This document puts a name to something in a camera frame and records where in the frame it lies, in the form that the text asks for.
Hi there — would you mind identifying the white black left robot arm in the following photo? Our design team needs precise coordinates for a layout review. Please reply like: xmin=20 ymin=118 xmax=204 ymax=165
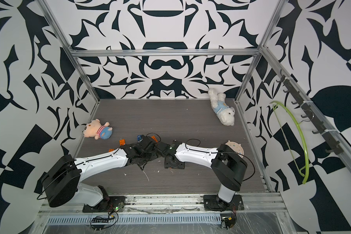
xmin=38 ymin=135 xmax=159 ymax=208

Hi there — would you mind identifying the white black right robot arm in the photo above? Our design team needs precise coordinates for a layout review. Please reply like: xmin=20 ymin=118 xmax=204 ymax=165
xmin=156 ymin=140 xmax=248 ymax=207

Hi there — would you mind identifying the pink plush pig toy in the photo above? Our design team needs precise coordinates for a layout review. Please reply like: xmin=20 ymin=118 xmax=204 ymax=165
xmin=83 ymin=119 xmax=113 ymax=140

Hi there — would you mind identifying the white plush dog blue shirt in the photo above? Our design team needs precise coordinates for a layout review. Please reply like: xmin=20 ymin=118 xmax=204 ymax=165
xmin=208 ymin=88 xmax=235 ymax=126

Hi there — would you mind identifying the green plastic hoop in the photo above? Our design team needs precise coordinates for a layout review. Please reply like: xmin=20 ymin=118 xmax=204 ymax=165
xmin=270 ymin=100 xmax=310 ymax=184

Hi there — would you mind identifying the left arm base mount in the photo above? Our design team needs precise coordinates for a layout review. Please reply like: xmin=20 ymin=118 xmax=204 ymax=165
xmin=82 ymin=185 xmax=126 ymax=213

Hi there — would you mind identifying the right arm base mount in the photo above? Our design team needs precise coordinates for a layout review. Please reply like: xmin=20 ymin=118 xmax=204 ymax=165
xmin=203 ymin=195 xmax=245 ymax=212

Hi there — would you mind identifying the white slotted cable duct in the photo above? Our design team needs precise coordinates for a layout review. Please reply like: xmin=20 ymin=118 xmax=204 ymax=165
xmin=47 ymin=213 xmax=221 ymax=226

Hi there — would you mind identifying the black wall hook rack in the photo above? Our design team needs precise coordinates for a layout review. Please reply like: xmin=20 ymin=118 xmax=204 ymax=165
xmin=277 ymin=70 xmax=344 ymax=155

